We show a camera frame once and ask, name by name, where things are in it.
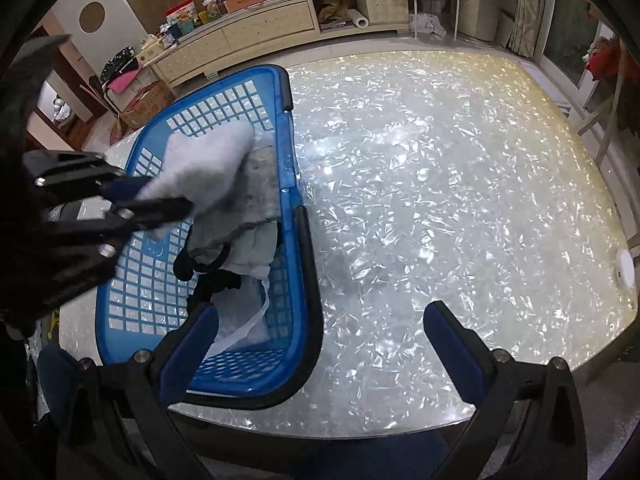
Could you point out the grey fuzzy cloth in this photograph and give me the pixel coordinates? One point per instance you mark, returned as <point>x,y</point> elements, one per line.
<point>253,200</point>

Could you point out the white quilted cloth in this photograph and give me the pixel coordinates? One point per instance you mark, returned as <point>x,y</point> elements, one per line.
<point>242,311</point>

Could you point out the white towel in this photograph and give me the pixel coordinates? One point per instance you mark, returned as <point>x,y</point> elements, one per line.
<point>202,169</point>

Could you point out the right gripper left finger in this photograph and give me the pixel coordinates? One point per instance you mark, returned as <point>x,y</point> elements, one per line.
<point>119,426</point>

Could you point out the cream TV cabinet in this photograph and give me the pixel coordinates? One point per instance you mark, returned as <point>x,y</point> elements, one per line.
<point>265,28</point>

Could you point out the blue plastic laundry basket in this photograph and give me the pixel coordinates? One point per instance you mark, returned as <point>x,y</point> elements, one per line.
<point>144,301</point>

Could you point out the white paper roll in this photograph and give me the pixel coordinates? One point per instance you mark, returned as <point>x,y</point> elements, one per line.
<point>358,19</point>

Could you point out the wooden clothes rack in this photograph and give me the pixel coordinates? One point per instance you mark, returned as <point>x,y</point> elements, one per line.
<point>611,67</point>

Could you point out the small white round puck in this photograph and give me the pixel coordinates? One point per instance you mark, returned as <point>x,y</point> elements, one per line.
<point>624,269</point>

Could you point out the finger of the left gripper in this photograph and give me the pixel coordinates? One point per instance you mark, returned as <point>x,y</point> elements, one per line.
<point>147,215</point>
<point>123,189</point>

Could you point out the cardboard box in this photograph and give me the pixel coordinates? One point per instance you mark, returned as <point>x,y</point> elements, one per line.
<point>147,103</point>

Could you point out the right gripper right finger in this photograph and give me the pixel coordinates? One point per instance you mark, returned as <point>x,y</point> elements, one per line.
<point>551,440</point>

